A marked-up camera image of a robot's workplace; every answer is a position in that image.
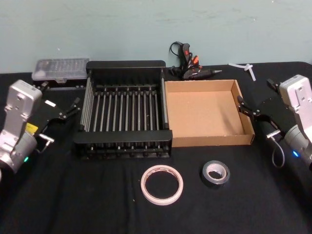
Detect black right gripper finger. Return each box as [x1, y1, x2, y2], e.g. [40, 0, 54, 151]
[266, 78, 282, 95]
[236, 95, 262, 122]

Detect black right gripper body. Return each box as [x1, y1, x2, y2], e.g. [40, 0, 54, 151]
[254, 93, 297, 137]

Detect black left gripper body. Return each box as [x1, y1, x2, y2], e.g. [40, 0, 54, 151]
[25, 96, 66, 144]

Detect clear plastic case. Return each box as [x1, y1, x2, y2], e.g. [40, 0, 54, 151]
[31, 58, 91, 90]

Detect shallow brown cardboard tray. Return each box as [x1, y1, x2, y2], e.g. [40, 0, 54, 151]
[164, 78, 256, 148]

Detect black rack with steel bars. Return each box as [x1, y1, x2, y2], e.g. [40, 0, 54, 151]
[73, 60, 174, 160]

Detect roll of silver tape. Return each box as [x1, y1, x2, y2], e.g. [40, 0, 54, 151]
[201, 160, 231, 190]

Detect black table cloth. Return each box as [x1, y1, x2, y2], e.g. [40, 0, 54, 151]
[0, 60, 312, 234]

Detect roll of white tape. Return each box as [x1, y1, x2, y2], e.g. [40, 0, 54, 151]
[140, 164, 184, 206]

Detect right gripper cable silver plug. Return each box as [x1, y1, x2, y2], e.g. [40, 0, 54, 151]
[266, 129, 286, 169]

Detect gripper cable silver plug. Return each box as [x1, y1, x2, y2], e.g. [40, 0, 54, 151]
[266, 129, 286, 169]
[37, 133, 56, 154]

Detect left gripper cable silver plug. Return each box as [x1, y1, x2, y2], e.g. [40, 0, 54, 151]
[37, 133, 56, 154]

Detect black corded tool orange parts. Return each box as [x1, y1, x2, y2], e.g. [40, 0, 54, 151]
[168, 41, 223, 81]

